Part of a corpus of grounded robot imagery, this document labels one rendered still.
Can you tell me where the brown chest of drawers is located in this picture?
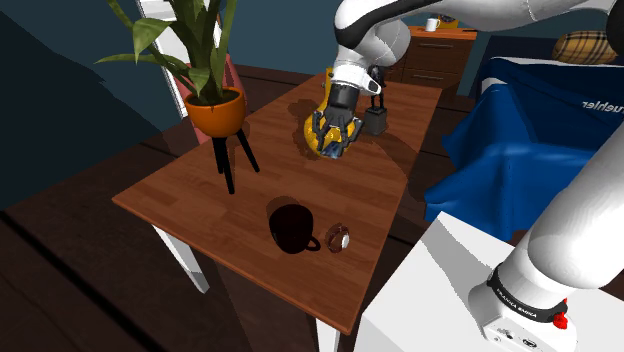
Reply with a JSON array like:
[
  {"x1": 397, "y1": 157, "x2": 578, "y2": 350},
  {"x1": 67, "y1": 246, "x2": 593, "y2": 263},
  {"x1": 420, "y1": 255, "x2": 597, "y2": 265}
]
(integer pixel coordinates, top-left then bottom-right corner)
[{"x1": 383, "y1": 14, "x2": 479, "y2": 97}]

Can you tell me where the wooden table with white legs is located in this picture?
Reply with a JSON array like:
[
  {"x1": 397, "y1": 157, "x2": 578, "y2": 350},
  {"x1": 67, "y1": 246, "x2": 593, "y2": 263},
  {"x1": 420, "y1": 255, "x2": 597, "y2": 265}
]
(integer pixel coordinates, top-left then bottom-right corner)
[{"x1": 111, "y1": 72, "x2": 444, "y2": 352}]

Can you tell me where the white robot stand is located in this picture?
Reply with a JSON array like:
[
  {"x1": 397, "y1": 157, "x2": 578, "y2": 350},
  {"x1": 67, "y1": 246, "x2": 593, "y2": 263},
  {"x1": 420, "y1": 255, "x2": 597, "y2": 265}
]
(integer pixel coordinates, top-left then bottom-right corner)
[{"x1": 353, "y1": 210, "x2": 624, "y2": 352}]

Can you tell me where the black mug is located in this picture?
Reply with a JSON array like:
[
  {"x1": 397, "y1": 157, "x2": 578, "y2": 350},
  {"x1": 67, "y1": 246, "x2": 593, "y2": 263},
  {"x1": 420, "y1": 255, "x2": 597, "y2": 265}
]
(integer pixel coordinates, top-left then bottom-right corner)
[{"x1": 267, "y1": 203, "x2": 322, "y2": 256}]

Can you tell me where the brown wristwatch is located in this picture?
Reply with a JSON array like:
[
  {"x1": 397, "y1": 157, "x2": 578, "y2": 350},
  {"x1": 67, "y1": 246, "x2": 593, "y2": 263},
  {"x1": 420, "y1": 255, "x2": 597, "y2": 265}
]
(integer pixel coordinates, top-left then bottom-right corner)
[{"x1": 324, "y1": 222, "x2": 352, "y2": 254}]

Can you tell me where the green plant in orange pot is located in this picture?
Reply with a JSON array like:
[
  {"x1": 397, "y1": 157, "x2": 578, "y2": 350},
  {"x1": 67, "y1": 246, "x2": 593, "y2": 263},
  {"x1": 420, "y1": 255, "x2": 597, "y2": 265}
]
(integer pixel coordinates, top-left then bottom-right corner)
[{"x1": 94, "y1": 0, "x2": 262, "y2": 196}]

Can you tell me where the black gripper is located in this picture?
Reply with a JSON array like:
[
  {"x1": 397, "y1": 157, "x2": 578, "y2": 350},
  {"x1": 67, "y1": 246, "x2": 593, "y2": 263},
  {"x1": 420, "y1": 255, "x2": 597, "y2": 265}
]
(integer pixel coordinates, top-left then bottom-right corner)
[{"x1": 311, "y1": 83, "x2": 366, "y2": 153}]

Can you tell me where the dark figure on grey base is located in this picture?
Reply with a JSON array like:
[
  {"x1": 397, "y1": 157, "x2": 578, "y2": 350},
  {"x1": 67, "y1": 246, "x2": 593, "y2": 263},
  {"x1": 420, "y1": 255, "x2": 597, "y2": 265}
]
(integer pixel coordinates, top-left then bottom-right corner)
[{"x1": 362, "y1": 65, "x2": 390, "y2": 137}]

